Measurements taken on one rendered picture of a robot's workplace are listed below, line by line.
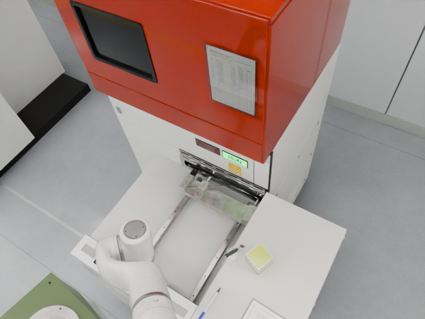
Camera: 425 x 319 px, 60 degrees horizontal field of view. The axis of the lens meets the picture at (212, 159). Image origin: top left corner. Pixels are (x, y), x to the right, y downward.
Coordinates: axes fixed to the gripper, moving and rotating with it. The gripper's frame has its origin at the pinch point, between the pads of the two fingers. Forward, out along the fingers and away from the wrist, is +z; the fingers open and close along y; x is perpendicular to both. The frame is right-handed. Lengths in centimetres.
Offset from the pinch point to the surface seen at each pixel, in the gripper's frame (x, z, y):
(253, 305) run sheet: 32.1, 11.3, -17.7
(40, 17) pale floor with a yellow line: -324, 71, -204
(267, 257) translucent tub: 29.5, 1.7, -31.5
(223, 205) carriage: 0, 13, -51
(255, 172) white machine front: 10, -7, -58
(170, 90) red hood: -21, -42, -45
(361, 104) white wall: 26, 55, -223
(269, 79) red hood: 15, -62, -42
